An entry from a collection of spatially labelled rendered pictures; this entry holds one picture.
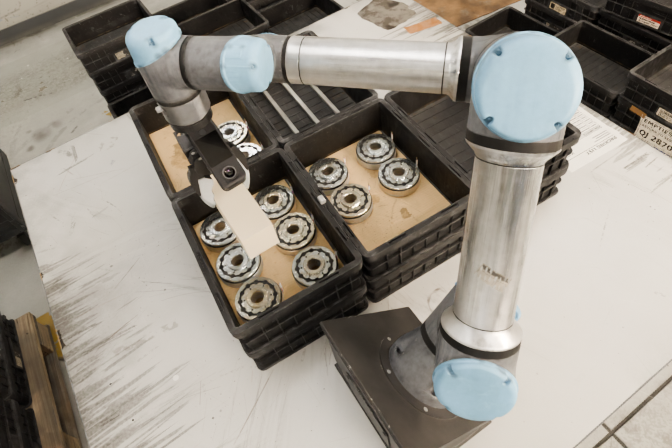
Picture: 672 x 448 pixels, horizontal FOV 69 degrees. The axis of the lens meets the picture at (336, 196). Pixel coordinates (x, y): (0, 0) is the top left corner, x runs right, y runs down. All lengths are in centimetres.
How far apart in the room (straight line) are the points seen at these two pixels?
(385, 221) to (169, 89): 62
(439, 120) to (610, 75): 112
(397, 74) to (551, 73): 24
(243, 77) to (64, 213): 111
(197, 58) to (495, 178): 42
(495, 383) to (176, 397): 75
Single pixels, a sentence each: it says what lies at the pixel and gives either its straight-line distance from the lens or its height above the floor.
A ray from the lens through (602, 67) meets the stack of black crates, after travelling 240.
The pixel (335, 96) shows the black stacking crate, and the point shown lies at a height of 83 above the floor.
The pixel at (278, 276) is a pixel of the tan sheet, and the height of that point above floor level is 83.
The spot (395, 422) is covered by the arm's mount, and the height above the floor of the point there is 93.
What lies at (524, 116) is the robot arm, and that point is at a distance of 58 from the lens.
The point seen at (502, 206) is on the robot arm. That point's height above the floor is 128.
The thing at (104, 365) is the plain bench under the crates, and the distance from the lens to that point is 135.
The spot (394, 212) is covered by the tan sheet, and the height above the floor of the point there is 83.
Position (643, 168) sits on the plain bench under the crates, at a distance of 156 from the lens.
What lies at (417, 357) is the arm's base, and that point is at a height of 92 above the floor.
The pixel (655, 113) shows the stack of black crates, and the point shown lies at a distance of 206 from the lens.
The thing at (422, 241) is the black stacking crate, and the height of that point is 85.
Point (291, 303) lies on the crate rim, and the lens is 97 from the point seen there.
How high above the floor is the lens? 179
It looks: 52 degrees down
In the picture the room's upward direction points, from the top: 11 degrees counter-clockwise
